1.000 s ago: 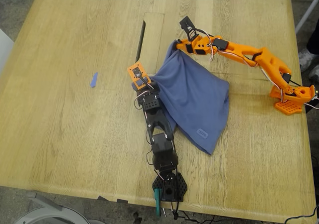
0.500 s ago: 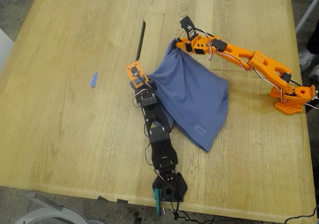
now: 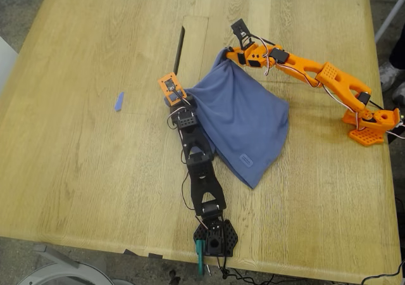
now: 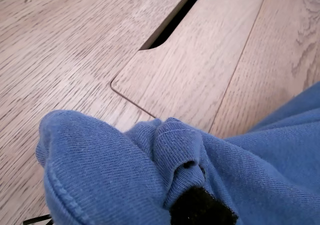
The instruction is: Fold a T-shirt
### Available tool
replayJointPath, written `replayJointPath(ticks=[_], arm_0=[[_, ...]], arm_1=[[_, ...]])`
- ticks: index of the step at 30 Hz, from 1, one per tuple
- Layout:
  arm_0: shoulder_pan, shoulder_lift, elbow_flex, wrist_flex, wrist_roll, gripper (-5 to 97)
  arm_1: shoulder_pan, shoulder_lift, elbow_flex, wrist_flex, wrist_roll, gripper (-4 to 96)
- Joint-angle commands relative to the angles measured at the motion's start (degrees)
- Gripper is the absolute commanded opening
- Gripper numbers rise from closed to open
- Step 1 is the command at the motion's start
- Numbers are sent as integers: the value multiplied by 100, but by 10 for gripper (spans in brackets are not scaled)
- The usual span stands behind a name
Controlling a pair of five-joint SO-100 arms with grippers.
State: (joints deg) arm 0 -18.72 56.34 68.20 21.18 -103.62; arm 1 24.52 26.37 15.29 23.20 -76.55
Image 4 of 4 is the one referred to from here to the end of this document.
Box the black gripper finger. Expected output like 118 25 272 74
169 185 239 225

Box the blue printed T-shirt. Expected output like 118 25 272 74
34 81 320 225

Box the wooden table cable hatch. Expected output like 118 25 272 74
109 0 271 133

